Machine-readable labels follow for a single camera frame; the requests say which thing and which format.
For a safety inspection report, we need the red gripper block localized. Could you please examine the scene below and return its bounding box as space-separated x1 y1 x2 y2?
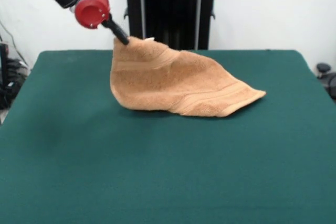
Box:
74 0 130 45

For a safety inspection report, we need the tan terry towel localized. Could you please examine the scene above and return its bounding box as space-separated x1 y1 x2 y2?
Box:
110 36 267 118

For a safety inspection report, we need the dark green table cloth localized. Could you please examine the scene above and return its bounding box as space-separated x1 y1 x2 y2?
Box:
0 49 336 224

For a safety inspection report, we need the grey swivel chair base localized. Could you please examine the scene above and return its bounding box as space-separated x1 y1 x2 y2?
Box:
316 62 336 101

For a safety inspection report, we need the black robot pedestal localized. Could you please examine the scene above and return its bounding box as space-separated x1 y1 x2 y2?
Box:
115 0 228 51

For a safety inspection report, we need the heap of black cables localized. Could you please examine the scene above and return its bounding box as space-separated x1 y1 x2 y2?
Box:
0 58 29 109

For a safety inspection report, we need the black upright post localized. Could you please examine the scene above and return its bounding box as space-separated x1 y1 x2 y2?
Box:
0 42 9 88

